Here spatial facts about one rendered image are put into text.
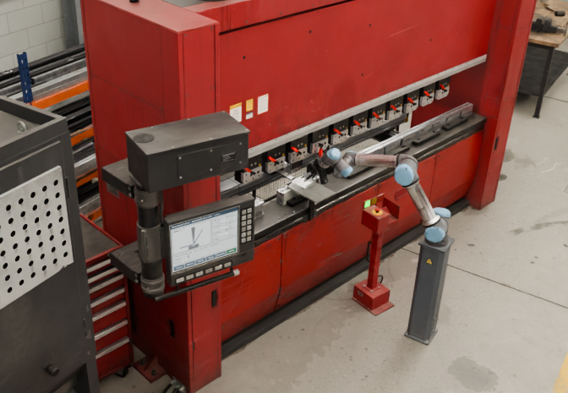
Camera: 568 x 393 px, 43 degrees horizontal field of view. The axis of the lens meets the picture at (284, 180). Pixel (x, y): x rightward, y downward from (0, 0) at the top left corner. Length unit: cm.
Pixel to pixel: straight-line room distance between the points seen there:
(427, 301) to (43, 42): 528
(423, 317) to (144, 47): 259
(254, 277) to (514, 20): 290
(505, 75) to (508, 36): 32
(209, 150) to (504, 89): 350
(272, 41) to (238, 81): 31
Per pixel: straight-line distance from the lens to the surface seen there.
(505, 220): 665
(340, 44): 461
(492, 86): 626
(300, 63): 438
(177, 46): 344
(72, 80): 526
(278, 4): 409
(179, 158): 315
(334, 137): 486
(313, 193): 467
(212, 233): 340
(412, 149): 563
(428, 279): 483
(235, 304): 467
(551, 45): 846
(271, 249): 466
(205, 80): 361
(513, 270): 603
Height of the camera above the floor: 336
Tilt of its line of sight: 30 degrees down
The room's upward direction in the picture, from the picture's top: 2 degrees clockwise
